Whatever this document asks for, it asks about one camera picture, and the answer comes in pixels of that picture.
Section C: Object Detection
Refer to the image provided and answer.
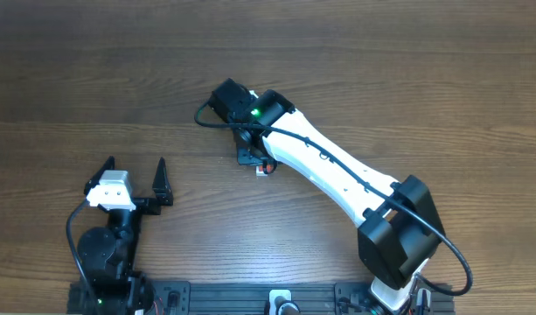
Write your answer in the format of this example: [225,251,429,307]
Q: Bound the mounting rail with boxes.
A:
[67,279,456,315]

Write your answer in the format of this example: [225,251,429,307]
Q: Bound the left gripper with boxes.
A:
[83,155,175,216]

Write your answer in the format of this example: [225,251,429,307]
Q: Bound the black cable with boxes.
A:
[193,101,475,298]
[65,198,103,309]

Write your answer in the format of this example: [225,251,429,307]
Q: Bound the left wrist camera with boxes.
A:
[85,169,138,213]

